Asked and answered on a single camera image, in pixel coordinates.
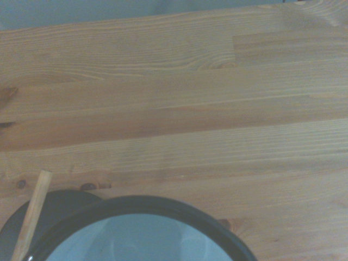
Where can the blue enamel mug dark rim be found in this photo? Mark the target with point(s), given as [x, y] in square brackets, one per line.
[168, 205]

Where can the wooden mug tree black base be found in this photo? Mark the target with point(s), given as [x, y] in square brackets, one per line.
[35, 206]

